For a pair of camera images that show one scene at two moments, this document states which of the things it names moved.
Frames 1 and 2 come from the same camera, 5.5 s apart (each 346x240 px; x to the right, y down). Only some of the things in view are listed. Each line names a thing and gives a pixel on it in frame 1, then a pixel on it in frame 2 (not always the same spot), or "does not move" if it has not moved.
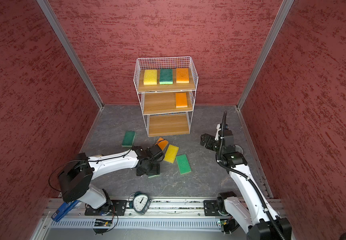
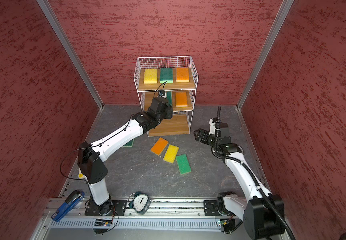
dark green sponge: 152,176 -> 169,99
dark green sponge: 166,76 does not move
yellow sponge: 150,77 does not move
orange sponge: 182,75 does not move
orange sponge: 181,101 does not move
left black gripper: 155,170 -> 169,110
